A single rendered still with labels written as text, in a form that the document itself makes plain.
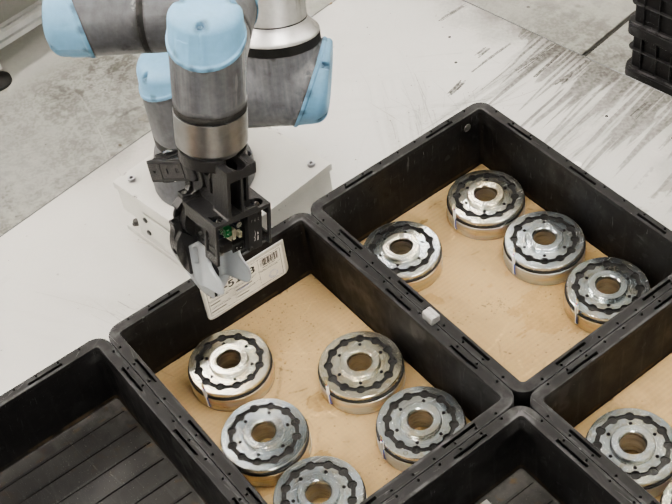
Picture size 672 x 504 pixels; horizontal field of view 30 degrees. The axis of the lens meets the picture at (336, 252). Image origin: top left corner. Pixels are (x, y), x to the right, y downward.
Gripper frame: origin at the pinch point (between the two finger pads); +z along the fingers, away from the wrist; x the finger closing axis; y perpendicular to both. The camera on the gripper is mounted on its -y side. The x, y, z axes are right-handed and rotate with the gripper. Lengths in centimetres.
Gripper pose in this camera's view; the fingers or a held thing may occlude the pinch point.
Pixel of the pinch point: (210, 283)
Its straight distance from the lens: 142.9
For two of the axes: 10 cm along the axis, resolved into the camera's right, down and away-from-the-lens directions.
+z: -0.1, 7.9, 6.1
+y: 6.3, 4.8, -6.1
